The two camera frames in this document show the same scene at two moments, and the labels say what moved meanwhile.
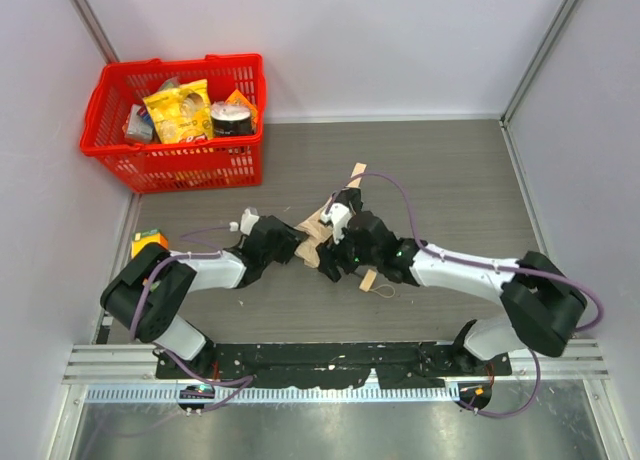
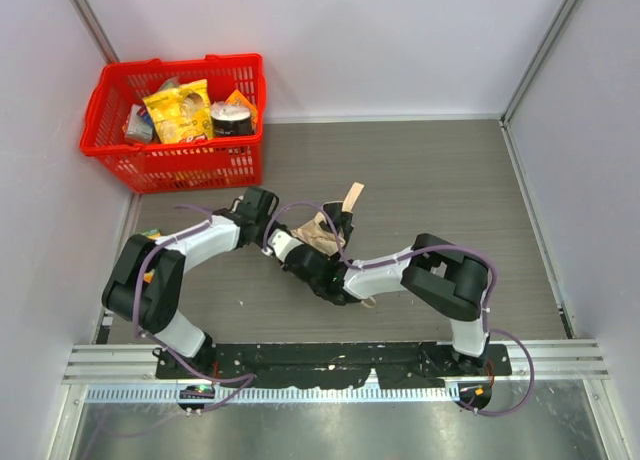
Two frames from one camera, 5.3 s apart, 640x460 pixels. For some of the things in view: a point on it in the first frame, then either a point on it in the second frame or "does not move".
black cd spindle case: [231, 119] does not move
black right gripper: [338, 256] → [338, 219]
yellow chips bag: [182, 114] does not move
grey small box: [140, 125] does not move
